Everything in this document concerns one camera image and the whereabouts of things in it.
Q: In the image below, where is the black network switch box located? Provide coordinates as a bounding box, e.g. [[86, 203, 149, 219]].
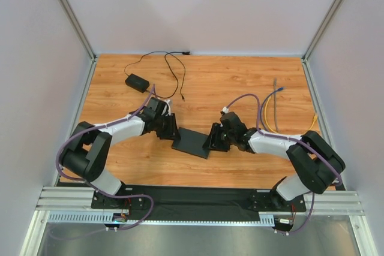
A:
[[172, 127, 210, 159]]

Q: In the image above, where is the blue ethernet cable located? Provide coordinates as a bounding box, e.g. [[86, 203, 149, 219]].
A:
[[259, 86, 286, 133]]

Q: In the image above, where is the black power cable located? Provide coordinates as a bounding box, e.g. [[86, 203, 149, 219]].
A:
[[124, 50, 191, 102]]

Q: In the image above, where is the grey ethernet cable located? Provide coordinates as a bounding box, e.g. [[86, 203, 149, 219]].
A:
[[272, 78, 283, 133]]

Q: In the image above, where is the yellow ethernet cable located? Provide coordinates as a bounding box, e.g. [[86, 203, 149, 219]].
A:
[[262, 94, 319, 134]]

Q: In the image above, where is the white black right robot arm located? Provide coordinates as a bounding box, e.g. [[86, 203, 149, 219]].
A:
[[203, 112, 346, 201]]

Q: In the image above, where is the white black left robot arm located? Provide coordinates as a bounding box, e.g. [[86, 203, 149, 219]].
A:
[[56, 97, 180, 198]]

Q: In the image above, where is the black power adapter brick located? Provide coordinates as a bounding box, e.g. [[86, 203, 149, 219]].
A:
[[125, 73, 149, 93]]

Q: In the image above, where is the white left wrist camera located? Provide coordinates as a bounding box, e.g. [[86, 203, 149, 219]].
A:
[[163, 99, 172, 116]]

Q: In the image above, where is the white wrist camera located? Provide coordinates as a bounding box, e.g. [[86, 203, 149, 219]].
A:
[[221, 106, 230, 115], [163, 99, 172, 116]]

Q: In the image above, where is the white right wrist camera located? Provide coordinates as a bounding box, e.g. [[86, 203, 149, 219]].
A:
[[221, 106, 230, 115]]

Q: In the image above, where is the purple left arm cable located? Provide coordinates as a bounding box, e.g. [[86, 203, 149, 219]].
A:
[[56, 84, 155, 233]]

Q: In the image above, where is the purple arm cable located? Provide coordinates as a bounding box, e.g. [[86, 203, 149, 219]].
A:
[[56, 84, 155, 233], [224, 93, 343, 236]]

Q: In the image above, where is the black base plate strip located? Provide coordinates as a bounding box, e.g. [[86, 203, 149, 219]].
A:
[[91, 185, 307, 222]]

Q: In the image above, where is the white slotted cable duct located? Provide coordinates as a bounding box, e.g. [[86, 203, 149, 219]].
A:
[[47, 211, 277, 225]]

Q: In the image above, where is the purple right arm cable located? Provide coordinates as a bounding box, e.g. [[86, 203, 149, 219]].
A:
[[224, 93, 343, 236]]

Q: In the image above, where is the aluminium front rail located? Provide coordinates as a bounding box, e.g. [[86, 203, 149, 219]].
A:
[[35, 186, 365, 216]]

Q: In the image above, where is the left aluminium frame post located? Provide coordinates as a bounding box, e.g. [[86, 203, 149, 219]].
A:
[[41, 0, 98, 61]]

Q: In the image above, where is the aluminium frame post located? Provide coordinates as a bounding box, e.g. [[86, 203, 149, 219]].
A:
[[302, 0, 364, 61], [41, 0, 98, 61]]

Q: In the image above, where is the right aluminium frame post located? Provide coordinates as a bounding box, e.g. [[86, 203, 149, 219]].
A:
[[302, 0, 364, 61]]

